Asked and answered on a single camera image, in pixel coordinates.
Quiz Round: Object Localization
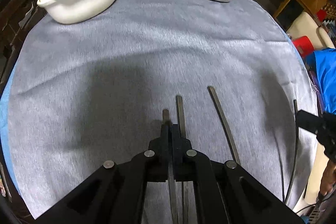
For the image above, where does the dark chopstick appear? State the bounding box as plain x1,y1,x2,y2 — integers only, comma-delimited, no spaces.
162,109,178,224
175,95,191,223
207,86,240,164

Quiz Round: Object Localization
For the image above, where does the black cable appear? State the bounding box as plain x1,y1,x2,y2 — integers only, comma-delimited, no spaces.
282,99,300,205

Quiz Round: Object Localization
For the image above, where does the red plastic chair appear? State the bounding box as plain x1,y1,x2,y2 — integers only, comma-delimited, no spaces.
292,36,314,58

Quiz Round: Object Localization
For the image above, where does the grey tablecloth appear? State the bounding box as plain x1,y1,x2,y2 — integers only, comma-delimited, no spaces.
7,0,317,218

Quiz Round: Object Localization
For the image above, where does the blue jacket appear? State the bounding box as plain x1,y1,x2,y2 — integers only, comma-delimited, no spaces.
306,48,335,114

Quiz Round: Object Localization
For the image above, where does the cream sofa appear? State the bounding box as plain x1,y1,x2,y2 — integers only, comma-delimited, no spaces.
286,11,335,50

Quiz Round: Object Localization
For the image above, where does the person's right hand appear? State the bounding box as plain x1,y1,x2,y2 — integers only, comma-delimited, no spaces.
319,160,336,196

